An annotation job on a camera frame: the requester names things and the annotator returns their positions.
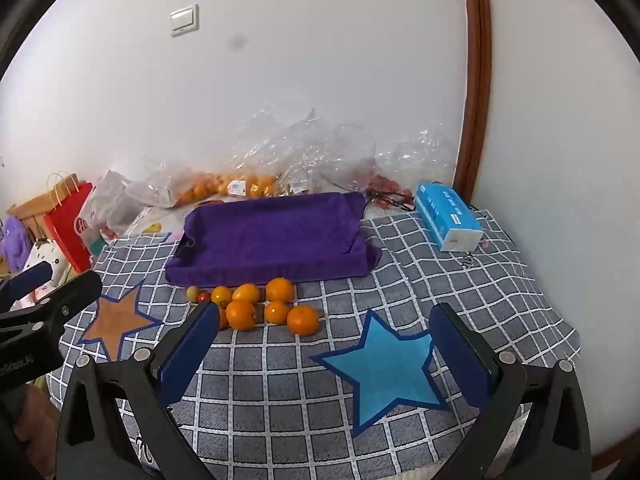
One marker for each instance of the blue tissue pack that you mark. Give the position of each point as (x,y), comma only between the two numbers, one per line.
(447,215)

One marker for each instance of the grey checked star blanket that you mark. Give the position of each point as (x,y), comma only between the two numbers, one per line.
(300,410)

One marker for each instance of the labelled clear plastic bag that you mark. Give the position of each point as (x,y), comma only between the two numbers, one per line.
(239,187)

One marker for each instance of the crumpled clear plastic bag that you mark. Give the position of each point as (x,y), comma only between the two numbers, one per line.
(300,145)
(420,152)

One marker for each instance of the purple towel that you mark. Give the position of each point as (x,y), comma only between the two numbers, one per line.
(270,240)

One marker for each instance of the brown wooden door frame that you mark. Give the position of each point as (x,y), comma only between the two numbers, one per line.
(477,85)

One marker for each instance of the fruit print table cover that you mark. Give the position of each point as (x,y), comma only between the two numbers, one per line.
(150,220)

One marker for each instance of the small red apple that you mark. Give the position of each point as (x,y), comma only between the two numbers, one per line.
(204,297)

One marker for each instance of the heap of bagged oranges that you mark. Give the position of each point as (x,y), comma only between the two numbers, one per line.
(260,187)

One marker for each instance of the brown paper bag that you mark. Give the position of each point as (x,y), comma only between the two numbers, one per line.
(30,212)

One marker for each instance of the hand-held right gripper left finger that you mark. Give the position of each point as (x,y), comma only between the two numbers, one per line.
(185,355)

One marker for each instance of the purple plush toy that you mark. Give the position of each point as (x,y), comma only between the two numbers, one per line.
(15,245)

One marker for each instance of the yellow-green round fruit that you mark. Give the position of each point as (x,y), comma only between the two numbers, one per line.
(192,293)

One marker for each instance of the white spotted bag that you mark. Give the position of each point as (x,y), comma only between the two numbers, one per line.
(47,260)

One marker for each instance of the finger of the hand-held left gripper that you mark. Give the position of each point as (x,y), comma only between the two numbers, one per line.
(30,279)
(75,294)

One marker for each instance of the orange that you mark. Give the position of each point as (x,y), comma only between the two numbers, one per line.
(302,321)
(280,290)
(240,314)
(223,318)
(221,295)
(276,312)
(246,292)

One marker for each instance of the red paper bag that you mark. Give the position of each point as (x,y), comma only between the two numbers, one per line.
(67,230)

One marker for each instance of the cluster of small red fruits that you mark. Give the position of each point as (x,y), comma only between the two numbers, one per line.
(387,185)

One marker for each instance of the white plastic bag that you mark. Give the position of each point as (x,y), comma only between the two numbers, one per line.
(112,197)

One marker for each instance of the white light switch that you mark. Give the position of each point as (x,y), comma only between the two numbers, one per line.
(184,20)

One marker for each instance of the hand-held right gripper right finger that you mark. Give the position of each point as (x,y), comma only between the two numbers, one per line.
(457,355)

